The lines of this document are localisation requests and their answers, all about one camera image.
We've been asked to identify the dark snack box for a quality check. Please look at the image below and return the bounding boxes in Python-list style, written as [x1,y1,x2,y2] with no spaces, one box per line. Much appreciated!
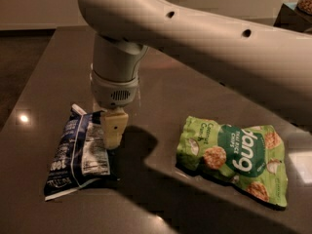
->
[274,2,312,34]

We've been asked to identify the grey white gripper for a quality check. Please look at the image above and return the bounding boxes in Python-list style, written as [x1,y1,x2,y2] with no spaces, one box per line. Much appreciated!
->
[90,69,139,149]

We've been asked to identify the blue chip bag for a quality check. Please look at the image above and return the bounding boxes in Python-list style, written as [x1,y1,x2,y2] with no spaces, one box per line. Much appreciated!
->
[44,104,118,201]

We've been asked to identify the jar of grains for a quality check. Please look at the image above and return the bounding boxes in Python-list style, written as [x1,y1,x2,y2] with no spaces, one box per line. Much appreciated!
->
[297,0,312,15]

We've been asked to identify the green rice chip bag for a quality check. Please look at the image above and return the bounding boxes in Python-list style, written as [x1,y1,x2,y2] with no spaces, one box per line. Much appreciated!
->
[176,116,288,208]

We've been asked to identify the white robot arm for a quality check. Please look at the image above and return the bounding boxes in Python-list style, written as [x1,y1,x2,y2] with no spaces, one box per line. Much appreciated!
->
[78,0,312,131]

